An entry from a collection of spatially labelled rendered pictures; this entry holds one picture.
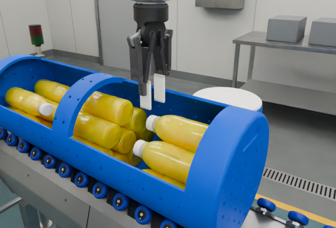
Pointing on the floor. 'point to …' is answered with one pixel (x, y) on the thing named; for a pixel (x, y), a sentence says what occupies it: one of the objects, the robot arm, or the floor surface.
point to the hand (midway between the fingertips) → (152, 92)
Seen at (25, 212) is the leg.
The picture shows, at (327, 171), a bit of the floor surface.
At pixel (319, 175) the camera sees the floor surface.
